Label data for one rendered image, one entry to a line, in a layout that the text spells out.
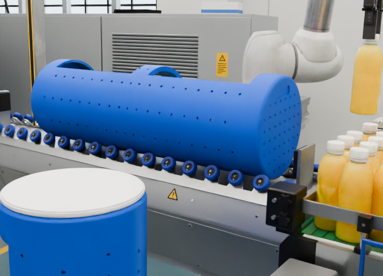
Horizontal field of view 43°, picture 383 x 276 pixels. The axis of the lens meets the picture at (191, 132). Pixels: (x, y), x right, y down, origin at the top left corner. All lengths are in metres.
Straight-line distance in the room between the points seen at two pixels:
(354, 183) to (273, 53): 0.90
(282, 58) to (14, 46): 2.55
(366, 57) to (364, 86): 0.07
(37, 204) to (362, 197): 0.66
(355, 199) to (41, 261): 0.64
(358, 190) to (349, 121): 3.01
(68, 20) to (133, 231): 2.80
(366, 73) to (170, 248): 0.76
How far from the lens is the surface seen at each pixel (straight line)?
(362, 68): 1.31
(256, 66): 1.87
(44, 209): 0.89
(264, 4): 4.23
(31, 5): 2.45
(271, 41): 1.88
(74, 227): 0.87
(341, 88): 4.07
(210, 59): 3.01
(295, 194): 1.10
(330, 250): 1.12
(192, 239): 1.44
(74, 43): 3.59
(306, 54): 1.92
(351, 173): 1.09
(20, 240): 0.93
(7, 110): 2.20
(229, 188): 1.32
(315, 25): 1.94
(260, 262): 1.35
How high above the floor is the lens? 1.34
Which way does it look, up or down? 12 degrees down
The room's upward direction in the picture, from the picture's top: 1 degrees clockwise
